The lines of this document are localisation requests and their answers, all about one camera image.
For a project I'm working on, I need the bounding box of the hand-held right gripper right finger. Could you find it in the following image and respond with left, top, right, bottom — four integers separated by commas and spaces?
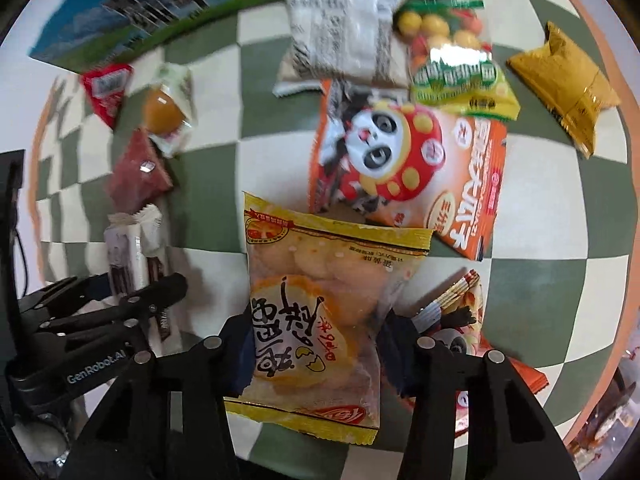
379, 312, 581, 480

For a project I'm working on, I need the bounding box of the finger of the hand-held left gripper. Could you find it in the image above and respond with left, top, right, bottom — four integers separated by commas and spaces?
17, 272, 189, 321
41, 305, 151, 349

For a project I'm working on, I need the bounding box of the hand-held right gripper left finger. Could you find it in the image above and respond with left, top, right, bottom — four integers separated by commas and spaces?
60, 310, 257, 480

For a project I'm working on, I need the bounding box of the white brown wafer bar packet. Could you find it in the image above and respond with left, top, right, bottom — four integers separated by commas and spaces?
103, 204, 178, 352

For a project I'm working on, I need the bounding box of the yellow egg cake packet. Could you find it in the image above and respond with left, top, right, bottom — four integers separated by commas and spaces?
224, 191, 434, 446

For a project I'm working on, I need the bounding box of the green printed cardboard box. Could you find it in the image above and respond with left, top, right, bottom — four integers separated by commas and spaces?
29, 0, 453, 72

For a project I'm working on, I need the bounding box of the fruit candy bag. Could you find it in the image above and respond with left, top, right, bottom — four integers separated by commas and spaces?
394, 0, 521, 122

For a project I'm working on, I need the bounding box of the golden yellow snack packet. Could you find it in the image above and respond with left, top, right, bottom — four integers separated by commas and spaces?
506, 22, 622, 159

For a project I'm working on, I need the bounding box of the orange panda snack bag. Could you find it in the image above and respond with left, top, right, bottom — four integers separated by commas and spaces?
400, 269, 545, 442
308, 80, 509, 262

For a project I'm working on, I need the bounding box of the maroon snack packet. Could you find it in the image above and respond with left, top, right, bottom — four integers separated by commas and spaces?
106, 128, 174, 212

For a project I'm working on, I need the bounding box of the black panel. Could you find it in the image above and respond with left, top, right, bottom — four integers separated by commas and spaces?
0, 149, 27, 311

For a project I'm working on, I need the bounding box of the clear packet with orange jelly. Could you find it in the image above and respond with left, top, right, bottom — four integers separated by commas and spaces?
141, 63, 195, 157

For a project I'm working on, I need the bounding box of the green white checkered mat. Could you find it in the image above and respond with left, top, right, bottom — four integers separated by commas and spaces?
31, 0, 632, 480

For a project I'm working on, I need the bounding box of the small red snack packet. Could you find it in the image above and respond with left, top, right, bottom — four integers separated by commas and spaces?
80, 63, 134, 129

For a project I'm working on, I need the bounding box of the white snack bag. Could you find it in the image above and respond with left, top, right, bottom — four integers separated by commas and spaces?
273, 0, 422, 97

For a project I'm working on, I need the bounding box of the black cable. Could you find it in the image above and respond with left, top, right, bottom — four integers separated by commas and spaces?
11, 225, 32, 302

